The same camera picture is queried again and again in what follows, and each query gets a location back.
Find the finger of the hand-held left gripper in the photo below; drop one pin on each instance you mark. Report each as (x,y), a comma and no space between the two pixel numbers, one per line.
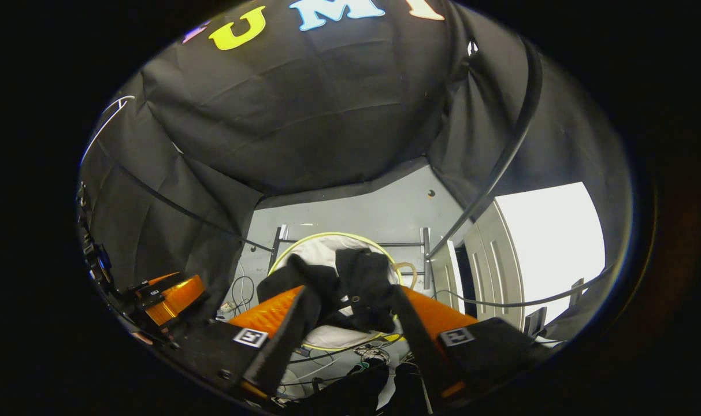
(177,297)
(159,284)

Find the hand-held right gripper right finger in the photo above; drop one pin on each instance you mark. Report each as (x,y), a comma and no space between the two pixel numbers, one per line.
(422,346)

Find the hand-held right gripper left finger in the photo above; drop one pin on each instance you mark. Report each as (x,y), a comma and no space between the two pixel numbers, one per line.
(286,341)

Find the black knit garment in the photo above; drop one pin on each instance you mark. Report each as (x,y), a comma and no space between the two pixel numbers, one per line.
(362,283)

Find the white yellow-rimmed laundry hamper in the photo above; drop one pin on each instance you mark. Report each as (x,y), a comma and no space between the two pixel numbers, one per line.
(321,251)

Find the black clothes rack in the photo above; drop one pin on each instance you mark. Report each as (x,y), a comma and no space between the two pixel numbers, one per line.
(504,162)

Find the dark cloth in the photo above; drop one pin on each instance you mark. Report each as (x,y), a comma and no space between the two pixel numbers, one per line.
(350,393)

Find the white cabinet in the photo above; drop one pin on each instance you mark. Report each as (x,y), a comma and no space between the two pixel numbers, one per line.
(546,248)

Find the black backdrop cloth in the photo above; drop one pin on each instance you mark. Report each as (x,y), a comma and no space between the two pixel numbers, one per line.
(327,115)

